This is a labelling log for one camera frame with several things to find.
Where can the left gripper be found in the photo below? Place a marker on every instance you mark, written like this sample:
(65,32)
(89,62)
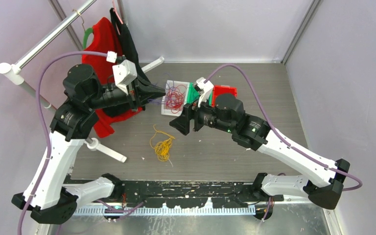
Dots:
(137,93)

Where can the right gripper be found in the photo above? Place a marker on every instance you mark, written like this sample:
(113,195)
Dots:
(182,123)

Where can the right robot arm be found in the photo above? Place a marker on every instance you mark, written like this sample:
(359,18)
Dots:
(321,180)

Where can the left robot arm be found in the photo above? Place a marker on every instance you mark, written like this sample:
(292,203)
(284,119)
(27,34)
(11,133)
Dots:
(46,197)

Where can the green plastic bin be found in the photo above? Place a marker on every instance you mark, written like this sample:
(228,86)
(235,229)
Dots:
(192,95)

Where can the white plastic bin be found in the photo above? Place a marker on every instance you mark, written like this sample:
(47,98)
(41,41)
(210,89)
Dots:
(175,98)

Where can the red plastic bin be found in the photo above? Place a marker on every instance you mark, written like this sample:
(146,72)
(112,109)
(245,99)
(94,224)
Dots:
(220,89)

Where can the black shirt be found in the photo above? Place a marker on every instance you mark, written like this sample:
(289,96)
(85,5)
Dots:
(126,42)

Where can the red shirt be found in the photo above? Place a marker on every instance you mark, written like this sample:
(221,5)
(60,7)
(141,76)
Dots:
(104,40)

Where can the green hanger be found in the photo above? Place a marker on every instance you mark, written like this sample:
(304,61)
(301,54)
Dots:
(88,32)

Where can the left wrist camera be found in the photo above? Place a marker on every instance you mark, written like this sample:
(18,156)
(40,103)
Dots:
(124,71)

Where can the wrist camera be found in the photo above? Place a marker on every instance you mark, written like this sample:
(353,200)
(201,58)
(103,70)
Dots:
(204,88)
(124,71)

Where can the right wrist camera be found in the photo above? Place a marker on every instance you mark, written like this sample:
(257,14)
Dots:
(204,88)

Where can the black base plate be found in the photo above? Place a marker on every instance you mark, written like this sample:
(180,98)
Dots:
(186,194)

